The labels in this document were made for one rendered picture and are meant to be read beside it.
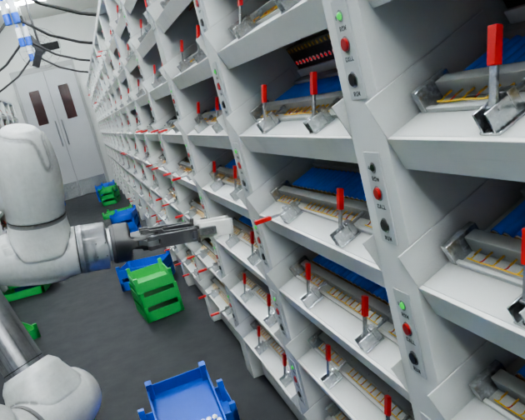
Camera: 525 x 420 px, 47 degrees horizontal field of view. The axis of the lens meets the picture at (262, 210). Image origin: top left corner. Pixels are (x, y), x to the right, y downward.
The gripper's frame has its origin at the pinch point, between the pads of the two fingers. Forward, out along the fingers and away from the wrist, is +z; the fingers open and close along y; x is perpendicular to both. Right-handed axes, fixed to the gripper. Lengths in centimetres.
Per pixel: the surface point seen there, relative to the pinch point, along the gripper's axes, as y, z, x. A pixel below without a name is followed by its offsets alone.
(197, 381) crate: -74, 2, -64
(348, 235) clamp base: 27.6, 16.5, 0.0
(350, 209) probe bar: 21.4, 20.0, 3.0
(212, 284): -158, 26, -56
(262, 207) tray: -17.8, 15.5, -0.8
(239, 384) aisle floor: -88, 19, -75
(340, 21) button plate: 47, 9, 31
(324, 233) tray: 18.0, 16.1, -1.2
